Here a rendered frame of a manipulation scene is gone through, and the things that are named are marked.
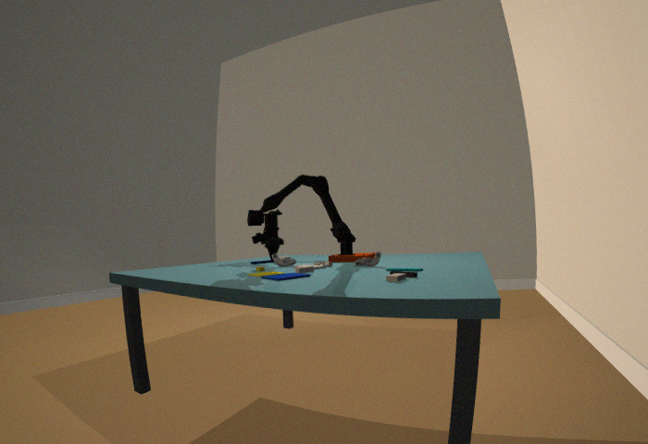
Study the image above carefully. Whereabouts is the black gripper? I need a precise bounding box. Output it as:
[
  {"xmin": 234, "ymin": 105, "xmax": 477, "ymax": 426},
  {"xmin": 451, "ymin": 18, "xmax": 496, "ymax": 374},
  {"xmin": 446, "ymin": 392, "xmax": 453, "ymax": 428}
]
[{"xmin": 261, "ymin": 226, "xmax": 283, "ymax": 261}]

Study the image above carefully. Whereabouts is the yellow rectangular plate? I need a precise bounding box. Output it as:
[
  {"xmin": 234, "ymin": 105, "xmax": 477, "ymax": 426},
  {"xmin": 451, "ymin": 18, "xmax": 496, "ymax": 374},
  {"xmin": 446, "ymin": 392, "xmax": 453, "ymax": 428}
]
[{"xmin": 247, "ymin": 272, "xmax": 286, "ymax": 277}]

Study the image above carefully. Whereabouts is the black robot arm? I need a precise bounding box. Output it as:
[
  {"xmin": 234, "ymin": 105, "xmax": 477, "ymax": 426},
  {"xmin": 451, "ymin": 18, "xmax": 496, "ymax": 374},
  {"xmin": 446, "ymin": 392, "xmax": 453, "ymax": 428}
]
[{"xmin": 247, "ymin": 175, "xmax": 355, "ymax": 255}]

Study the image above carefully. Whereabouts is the blue rectangular plate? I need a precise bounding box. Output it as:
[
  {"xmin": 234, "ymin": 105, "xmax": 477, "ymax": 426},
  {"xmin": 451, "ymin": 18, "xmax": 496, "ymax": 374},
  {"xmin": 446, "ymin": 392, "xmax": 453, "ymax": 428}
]
[{"xmin": 262, "ymin": 273, "xmax": 310, "ymax": 281}]

